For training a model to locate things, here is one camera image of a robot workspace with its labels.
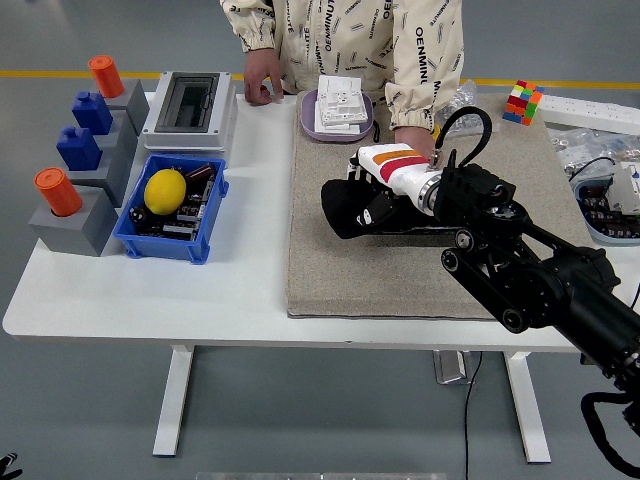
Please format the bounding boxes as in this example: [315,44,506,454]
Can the person's left hand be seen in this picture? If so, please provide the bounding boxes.
[393,124,436,154]

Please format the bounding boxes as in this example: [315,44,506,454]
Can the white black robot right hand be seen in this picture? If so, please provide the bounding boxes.
[345,142,442,229]

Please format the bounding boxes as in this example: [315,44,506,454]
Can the black white robot left hand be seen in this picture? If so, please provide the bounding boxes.
[0,452,24,480]

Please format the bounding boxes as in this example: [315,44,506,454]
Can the person's right hand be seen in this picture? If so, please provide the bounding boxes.
[243,49,285,106]

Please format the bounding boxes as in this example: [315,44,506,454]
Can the black glossy panel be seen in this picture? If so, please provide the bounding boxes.
[367,197,471,237]

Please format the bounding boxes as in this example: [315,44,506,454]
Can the black rag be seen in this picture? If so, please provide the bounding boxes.
[319,177,401,240]

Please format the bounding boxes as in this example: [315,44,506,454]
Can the grey electrical distribution box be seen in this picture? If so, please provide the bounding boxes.
[141,71,240,154]

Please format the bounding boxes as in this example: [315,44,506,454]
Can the clear bag of metal nuts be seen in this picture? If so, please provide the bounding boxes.
[437,79,501,139]

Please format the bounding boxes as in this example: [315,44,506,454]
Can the purple tray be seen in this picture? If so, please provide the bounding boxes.
[299,89,375,144]

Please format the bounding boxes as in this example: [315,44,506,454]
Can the person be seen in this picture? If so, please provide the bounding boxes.
[219,0,465,132]

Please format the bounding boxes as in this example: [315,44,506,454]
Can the grey-brown mat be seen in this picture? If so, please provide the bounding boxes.
[286,91,596,321]

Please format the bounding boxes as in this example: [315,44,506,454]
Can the colourful puzzle cube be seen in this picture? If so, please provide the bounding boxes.
[501,79,545,127]

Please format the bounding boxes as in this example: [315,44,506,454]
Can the grey holder block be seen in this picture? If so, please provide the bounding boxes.
[102,78,152,137]
[28,184,121,258]
[94,109,140,156]
[66,130,140,209]

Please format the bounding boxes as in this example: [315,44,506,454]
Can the yellow lemon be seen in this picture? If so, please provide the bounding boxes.
[143,168,188,216]

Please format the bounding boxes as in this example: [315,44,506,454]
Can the dark circuit board pile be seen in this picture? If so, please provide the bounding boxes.
[134,162,219,242]

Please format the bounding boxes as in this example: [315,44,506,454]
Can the orange cylinder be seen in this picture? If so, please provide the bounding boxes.
[33,167,84,218]
[88,54,126,100]

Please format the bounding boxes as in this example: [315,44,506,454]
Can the clear bags of washers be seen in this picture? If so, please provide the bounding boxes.
[549,127,640,174]

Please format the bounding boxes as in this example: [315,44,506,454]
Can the blue block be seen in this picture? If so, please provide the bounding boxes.
[55,126,104,172]
[71,90,114,136]

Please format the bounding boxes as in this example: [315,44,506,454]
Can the white power strip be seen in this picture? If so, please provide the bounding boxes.
[537,94,640,132]

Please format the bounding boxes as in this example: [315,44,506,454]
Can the white table leg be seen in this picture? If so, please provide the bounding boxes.
[503,351,553,464]
[152,344,196,457]

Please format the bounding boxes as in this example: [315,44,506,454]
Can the blue plastic bin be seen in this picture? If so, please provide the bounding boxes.
[112,153,230,265]

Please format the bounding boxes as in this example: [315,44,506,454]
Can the light blue tray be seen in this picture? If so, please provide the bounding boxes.
[572,177,640,246]

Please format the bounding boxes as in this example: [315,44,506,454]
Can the white box with blue mark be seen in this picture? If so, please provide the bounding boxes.
[610,162,640,215]

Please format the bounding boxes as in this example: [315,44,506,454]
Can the white switch plate stack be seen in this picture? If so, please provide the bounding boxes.
[313,74,370,135]

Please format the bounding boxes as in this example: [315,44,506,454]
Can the black looped thin cable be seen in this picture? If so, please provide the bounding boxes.
[567,156,617,184]

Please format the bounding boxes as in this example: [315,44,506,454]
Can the silver metal bracket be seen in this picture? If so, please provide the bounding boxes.
[432,349,476,385]

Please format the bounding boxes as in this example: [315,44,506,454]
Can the black floor cable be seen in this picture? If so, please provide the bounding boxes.
[463,351,484,480]

